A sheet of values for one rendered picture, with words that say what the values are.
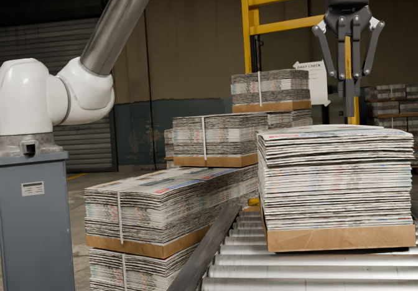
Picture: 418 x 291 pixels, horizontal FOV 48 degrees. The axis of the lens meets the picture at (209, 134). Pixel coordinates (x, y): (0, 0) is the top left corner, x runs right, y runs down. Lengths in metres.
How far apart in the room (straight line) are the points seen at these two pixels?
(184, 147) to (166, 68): 6.79
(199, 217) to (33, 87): 0.77
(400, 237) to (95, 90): 0.96
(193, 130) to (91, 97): 0.79
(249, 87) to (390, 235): 1.81
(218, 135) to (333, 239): 1.21
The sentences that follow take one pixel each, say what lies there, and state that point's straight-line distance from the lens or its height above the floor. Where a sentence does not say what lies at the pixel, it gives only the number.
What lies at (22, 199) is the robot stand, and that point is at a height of 0.88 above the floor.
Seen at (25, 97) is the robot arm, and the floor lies 1.16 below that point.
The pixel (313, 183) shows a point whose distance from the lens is 0.94.
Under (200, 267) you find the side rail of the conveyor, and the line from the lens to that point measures 0.91.
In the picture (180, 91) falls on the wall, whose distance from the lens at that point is 8.86.
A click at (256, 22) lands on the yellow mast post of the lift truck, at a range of 3.37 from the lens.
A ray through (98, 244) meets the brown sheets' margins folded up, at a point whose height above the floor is 0.62.
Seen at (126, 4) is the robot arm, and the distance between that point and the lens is 1.39.
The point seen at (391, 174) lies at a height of 0.95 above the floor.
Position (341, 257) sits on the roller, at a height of 0.80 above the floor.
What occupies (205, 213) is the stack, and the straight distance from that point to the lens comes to 1.81.
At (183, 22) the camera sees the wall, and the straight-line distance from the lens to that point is 8.97.
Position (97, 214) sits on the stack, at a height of 0.73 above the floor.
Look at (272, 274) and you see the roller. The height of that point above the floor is 0.79.
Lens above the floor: 1.09
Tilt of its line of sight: 3 degrees down
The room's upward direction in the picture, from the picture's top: 3 degrees counter-clockwise
